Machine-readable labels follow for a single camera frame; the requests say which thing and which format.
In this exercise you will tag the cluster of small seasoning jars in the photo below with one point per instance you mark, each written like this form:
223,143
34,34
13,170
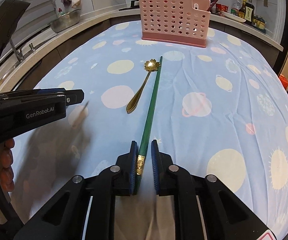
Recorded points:
259,23

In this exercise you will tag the pink perforated utensil holder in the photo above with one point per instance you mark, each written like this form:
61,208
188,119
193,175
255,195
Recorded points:
169,22

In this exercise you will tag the black gas stove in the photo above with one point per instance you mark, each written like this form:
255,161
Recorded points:
135,3

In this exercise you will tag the person's left hand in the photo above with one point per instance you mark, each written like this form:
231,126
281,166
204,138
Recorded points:
6,160

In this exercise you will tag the gold flower spoon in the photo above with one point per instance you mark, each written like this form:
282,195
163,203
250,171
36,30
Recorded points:
134,103

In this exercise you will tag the blue planet print tablecloth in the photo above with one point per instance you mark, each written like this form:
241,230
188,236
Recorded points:
209,135

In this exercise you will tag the metal faucet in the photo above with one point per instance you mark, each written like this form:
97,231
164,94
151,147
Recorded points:
18,52

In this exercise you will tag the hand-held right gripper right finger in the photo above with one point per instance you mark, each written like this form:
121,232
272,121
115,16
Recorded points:
155,167

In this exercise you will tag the slim dark sauce bottle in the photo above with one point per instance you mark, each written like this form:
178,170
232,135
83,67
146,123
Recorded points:
243,8

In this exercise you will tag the green chopstick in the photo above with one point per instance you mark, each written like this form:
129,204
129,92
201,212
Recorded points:
150,110

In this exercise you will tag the green dish soap bottle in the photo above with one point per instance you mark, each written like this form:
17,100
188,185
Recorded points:
60,12

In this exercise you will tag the white plate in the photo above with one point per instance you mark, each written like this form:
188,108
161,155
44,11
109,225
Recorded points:
232,17

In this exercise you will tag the red instant noodle cup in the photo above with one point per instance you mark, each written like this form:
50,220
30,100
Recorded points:
222,8

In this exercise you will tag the red plastic bag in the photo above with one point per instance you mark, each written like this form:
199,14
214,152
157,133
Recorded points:
284,82

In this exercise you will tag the large dark sauce bottle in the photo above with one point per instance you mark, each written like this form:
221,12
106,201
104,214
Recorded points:
249,13

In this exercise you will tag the clear bottle with yellow cap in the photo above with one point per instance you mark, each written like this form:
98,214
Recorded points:
236,6

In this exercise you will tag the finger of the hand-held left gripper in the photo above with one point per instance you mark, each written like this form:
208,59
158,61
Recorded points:
75,97
51,92

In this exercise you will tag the metal basin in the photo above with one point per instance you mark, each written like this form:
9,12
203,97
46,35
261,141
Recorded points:
65,21

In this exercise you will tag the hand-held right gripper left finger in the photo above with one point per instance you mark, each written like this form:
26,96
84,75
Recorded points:
134,167

